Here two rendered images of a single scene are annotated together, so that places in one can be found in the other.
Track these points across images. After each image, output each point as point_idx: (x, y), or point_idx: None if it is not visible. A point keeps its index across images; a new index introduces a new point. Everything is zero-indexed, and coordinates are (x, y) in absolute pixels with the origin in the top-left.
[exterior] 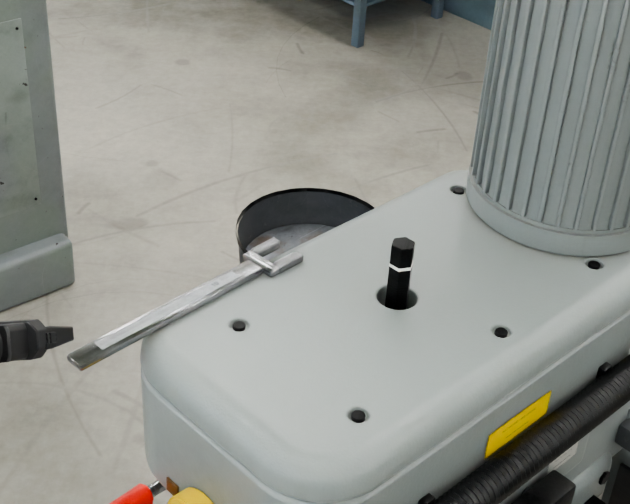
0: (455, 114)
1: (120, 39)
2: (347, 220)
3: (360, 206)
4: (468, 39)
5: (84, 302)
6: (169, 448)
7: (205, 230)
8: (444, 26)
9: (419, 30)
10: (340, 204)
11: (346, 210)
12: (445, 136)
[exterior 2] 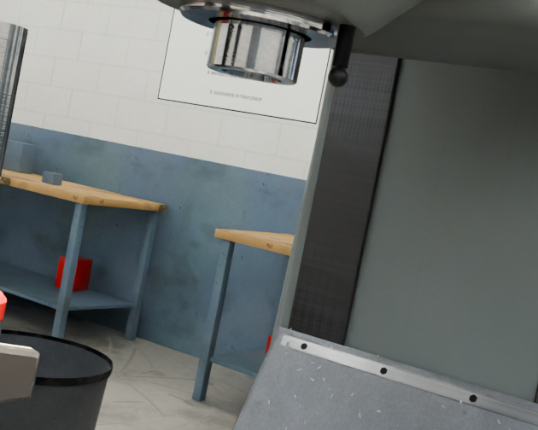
0: (151, 394)
1: None
2: (60, 370)
3: (77, 351)
4: (160, 354)
5: None
6: None
7: None
8: (137, 345)
9: (114, 345)
10: (54, 351)
11: (60, 358)
12: (143, 406)
